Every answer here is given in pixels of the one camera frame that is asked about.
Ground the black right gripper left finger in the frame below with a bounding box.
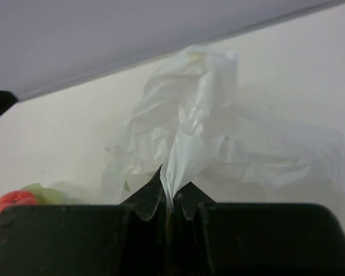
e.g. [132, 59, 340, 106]
[0, 172, 166, 275]

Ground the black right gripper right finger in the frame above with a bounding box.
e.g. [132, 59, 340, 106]
[173, 183, 345, 275]

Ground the red fake apple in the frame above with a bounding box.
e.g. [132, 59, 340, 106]
[0, 190, 39, 213]

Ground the white plastic bag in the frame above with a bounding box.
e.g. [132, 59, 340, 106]
[101, 46, 345, 204]

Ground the green wavy glass bowl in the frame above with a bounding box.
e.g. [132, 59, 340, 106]
[20, 183, 82, 205]

